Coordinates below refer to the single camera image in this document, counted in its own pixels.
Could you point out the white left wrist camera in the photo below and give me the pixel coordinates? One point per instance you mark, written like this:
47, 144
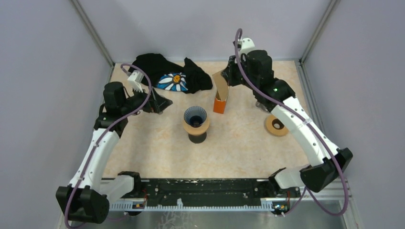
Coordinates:
135, 79

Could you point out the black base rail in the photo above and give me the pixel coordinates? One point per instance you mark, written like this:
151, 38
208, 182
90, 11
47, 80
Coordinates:
233, 192

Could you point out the brown paper coffee filter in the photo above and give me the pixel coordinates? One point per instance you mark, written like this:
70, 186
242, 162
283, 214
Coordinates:
221, 85

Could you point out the ribbed glass dripper cone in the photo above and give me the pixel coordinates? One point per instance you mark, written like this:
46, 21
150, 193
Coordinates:
195, 116

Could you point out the orange coffee filter box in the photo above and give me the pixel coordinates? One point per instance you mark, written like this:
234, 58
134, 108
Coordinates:
220, 103

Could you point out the black cloth with flower print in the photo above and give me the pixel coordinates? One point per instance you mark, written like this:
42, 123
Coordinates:
170, 76

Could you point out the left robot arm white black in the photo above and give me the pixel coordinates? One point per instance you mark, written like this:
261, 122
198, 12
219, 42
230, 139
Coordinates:
84, 199

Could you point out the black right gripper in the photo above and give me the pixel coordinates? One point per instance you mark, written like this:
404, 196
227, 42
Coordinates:
228, 73

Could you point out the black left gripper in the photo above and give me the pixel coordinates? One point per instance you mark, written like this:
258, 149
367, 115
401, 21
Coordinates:
156, 103

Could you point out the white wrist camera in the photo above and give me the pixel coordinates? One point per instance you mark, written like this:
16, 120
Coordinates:
135, 79
245, 45

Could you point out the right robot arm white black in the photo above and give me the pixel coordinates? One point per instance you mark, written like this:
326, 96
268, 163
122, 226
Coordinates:
325, 158

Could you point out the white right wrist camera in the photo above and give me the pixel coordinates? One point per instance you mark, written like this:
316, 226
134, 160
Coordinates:
245, 45

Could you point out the smoky glass pitcher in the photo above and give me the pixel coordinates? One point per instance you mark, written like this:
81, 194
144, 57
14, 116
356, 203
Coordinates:
261, 106

